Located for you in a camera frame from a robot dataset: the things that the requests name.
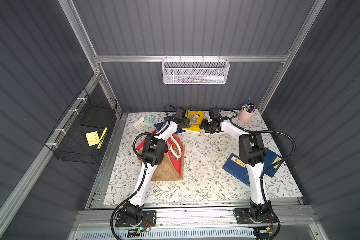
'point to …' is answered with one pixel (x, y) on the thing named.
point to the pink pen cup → (245, 116)
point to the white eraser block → (138, 122)
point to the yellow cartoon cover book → (196, 117)
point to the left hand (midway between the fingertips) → (187, 123)
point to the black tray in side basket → (98, 116)
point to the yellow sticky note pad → (93, 138)
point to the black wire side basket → (78, 137)
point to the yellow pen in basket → (102, 138)
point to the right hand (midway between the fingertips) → (203, 126)
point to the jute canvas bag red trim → (171, 167)
